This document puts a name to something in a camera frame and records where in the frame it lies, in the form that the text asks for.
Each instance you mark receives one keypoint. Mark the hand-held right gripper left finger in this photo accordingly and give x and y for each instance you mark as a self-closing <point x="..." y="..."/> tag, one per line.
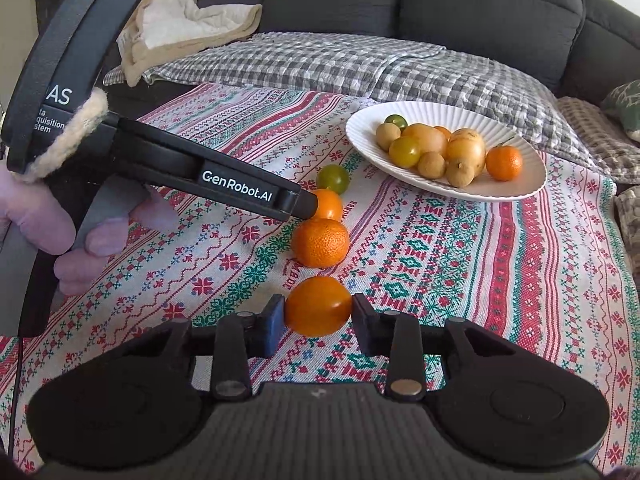
<point x="274" y="325"/>

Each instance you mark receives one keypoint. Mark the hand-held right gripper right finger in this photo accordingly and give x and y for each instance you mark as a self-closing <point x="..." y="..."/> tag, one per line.
<point x="361" y="325"/>

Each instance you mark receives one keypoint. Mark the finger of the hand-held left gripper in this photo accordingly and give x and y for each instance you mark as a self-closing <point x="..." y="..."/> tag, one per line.
<point x="302" y="206"/>

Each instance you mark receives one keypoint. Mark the orange tomato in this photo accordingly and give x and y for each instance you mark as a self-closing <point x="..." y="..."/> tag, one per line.
<point x="318" y="306"/>
<point x="331" y="206"/>

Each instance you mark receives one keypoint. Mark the small brown round fruit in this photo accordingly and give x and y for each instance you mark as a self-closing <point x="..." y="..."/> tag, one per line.
<point x="386" y="136"/>
<point x="431" y="166"/>
<point x="460" y="174"/>

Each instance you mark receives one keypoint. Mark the white ribbed plate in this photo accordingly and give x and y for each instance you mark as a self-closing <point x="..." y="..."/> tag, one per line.
<point x="520" y="187"/>

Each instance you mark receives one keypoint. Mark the person's left hand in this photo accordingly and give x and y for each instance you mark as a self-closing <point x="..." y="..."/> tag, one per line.
<point x="80" y="265"/>

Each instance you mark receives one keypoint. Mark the mandarin orange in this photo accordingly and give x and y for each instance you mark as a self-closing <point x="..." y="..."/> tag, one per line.
<point x="320" y="243"/>
<point x="504" y="163"/>

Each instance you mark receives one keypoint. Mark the yellow green tomato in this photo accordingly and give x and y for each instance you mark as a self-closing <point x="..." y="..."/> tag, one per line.
<point x="405" y="152"/>

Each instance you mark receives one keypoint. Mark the patterned woven tablecloth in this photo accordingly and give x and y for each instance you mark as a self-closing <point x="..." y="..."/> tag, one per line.
<point x="475" y="270"/>

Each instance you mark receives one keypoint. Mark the grey checked quilt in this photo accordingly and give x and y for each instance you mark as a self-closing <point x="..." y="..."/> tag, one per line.
<point x="300" y="62"/>

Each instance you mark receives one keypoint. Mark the beige and white blanket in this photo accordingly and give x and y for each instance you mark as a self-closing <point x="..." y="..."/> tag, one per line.
<point x="185" y="15"/>

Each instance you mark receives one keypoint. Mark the small orange fruit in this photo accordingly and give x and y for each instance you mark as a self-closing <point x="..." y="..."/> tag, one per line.
<point x="444" y="133"/>

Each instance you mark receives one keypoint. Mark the yellow spotted round fruit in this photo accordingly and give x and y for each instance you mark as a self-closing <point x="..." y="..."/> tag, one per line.
<point x="467" y="150"/>

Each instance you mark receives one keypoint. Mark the dark grey sofa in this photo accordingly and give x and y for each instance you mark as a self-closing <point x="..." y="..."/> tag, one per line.
<point x="475" y="5"/>

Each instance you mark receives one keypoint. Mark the beige checked quilt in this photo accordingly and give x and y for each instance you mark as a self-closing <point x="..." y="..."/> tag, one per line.
<point x="585" y="125"/>

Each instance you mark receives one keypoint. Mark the green patterned pillow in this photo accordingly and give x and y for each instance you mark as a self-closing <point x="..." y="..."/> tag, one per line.
<point x="625" y="110"/>

